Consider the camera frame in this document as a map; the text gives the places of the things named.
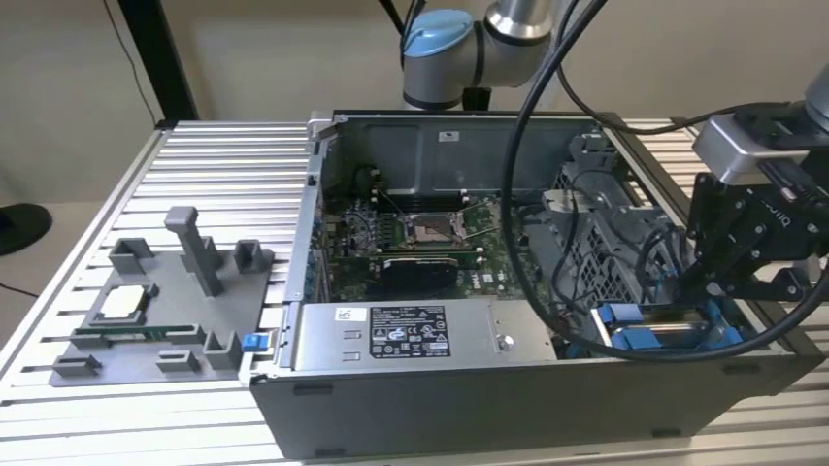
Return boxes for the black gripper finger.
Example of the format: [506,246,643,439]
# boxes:
[711,264,817,303]
[677,172,753,303]

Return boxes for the black disk wire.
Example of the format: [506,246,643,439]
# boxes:
[636,227,689,302]

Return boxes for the hard disk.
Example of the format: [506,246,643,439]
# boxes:
[595,298,741,351]

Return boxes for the blue disk carrier tab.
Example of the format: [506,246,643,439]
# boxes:
[611,327,663,350]

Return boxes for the grey metal drive cage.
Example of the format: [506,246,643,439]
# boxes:
[523,162,687,307]

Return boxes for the green motherboard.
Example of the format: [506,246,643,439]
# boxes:
[309,191,564,305]

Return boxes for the CPU socket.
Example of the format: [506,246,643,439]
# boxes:
[400,211,467,247]

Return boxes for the black graphics card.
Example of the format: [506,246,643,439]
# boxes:
[371,256,460,300]

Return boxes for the grey open PC case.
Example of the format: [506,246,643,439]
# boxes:
[237,109,827,461]

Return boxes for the silver power supply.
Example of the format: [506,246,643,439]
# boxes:
[287,299,559,368]

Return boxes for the grey parts rack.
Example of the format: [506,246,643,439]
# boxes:
[48,206,277,389]

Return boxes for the green RAM stick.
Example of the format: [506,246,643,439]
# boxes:
[73,324,199,339]

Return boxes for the silver CPU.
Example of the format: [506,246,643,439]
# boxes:
[96,285,148,319]

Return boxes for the black round stand foot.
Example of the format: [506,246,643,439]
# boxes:
[0,203,53,257]

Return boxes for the blue disk wire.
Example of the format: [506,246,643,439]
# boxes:
[650,266,681,293]

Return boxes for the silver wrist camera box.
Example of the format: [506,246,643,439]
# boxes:
[691,114,810,184]

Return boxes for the black wire in case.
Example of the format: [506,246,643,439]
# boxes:
[548,186,588,312]

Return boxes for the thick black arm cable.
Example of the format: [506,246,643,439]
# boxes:
[502,0,829,364]

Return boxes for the thin black camera cable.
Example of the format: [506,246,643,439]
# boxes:
[552,0,711,137]

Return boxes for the thin black cable bundle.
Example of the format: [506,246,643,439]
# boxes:
[376,0,427,38]

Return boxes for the black frame post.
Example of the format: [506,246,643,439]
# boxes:
[115,0,199,122]

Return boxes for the thin black wall cable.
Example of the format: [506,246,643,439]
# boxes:
[103,0,160,130]

